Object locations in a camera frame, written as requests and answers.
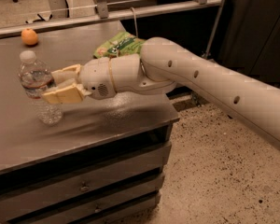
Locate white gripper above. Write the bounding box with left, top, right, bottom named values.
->
left=42, top=58, right=116, bottom=105

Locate clear plastic water bottle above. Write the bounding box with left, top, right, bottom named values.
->
left=18, top=50, right=63, bottom=125

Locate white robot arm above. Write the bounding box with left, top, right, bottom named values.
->
left=42, top=37, right=280, bottom=150

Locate orange fruit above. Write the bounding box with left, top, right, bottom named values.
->
left=21, top=28, right=38, bottom=46

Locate green chip bag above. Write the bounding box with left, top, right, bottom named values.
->
left=93, top=32, right=145, bottom=58

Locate grey drawer cabinet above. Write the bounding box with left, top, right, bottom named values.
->
left=0, top=21, right=181, bottom=224

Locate dark cabinet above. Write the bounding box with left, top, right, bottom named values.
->
left=212, top=0, right=280, bottom=86

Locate grey cable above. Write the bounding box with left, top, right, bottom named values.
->
left=129, top=7, right=140, bottom=38

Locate grey metal frame rail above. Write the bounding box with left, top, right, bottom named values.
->
left=0, top=0, right=224, bottom=63

